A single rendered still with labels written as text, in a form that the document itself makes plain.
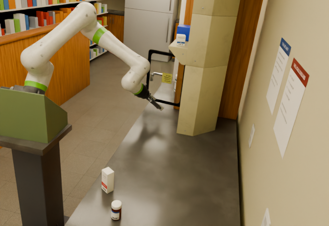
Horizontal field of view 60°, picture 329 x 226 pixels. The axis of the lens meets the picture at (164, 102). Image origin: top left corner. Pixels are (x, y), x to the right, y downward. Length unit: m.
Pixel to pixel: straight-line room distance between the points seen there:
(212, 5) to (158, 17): 5.12
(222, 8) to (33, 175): 1.51
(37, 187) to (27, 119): 0.48
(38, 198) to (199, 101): 1.20
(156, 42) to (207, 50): 5.18
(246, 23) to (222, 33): 0.34
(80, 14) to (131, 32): 5.24
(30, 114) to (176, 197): 0.92
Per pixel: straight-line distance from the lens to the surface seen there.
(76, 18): 1.75
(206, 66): 1.72
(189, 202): 1.40
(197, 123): 1.86
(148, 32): 6.84
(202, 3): 1.65
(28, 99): 1.71
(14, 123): 1.83
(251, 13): 2.03
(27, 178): 2.03
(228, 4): 1.73
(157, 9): 6.73
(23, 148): 1.81
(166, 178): 1.51
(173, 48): 1.71
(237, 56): 2.07
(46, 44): 1.70
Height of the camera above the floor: 1.88
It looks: 24 degrees down
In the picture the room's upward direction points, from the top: 6 degrees clockwise
